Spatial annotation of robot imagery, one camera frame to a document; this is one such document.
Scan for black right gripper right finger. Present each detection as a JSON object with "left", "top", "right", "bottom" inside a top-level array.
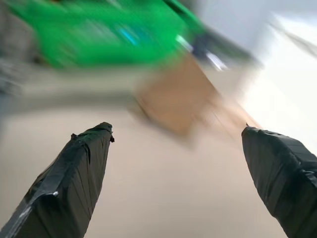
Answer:
[{"left": 241, "top": 123, "right": 317, "bottom": 238}]

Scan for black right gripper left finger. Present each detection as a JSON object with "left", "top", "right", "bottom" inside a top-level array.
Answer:
[{"left": 0, "top": 121, "right": 115, "bottom": 238}]

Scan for green plastic basket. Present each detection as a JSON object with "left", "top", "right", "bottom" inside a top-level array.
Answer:
[{"left": 4, "top": 0, "right": 256, "bottom": 69}]

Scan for brown cardboard box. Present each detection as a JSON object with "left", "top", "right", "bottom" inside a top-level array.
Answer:
[{"left": 127, "top": 53, "right": 258, "bottom": 144}]

